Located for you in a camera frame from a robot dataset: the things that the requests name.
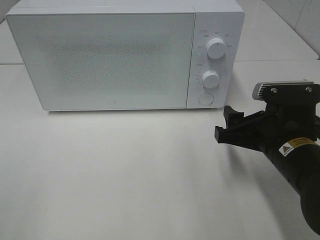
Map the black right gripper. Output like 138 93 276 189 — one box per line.
214 102 319 153

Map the upper white power knob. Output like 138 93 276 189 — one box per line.
205 36 227 60

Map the white microwave oven body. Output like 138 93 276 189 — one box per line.
5 0 245 111

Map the white timer knob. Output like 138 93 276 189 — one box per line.
201 70 220 89

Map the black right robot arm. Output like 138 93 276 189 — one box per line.
214 103 320 234

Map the round white door release button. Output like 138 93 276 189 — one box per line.
198 93 214 106

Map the white microwave door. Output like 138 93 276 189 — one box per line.
7 13 194 111

